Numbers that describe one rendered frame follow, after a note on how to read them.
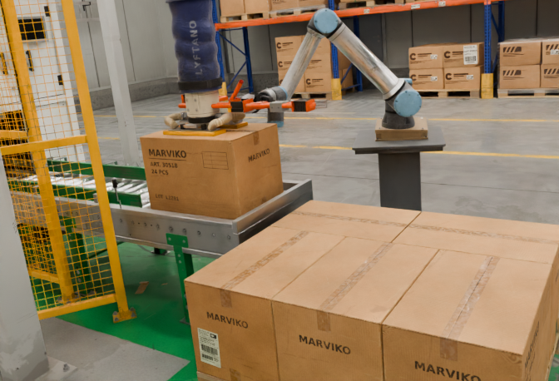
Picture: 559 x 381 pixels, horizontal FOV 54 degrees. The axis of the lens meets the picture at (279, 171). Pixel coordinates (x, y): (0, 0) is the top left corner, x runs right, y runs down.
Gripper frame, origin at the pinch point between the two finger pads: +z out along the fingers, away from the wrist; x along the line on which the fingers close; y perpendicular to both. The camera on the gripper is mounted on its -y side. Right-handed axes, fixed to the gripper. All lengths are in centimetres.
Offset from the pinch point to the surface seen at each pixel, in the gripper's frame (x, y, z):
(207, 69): 18.7, 16.9, 4.8
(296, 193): -50, -14, -18
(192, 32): 37.1, 19.8, 8.8
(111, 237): -61, 63, 44
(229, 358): -83, -38, 80
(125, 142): -63, 274, -157
